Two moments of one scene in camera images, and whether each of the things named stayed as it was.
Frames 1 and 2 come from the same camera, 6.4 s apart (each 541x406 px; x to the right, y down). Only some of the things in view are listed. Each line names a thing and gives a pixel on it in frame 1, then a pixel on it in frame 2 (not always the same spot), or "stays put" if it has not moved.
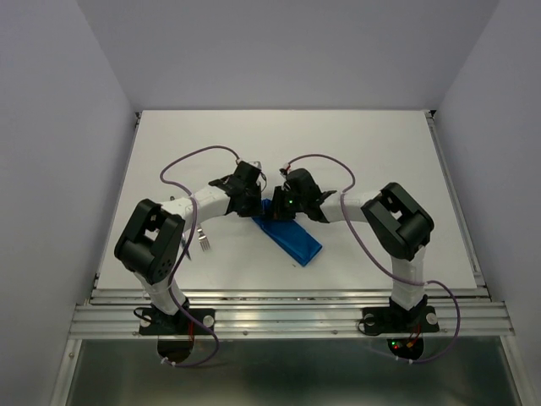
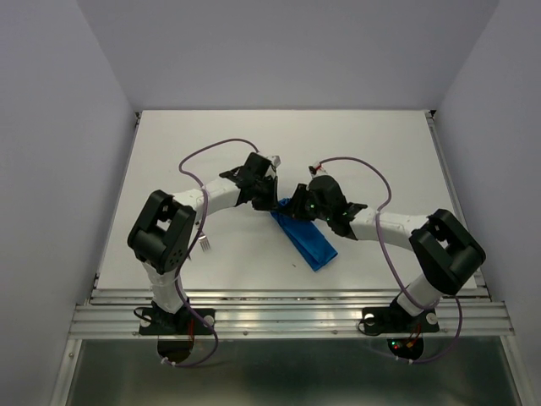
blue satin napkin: [287, 235] -> [306, 238]
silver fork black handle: [203, 240] stays put
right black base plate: [400, 320] stays put
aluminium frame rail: [108, 313] stays put
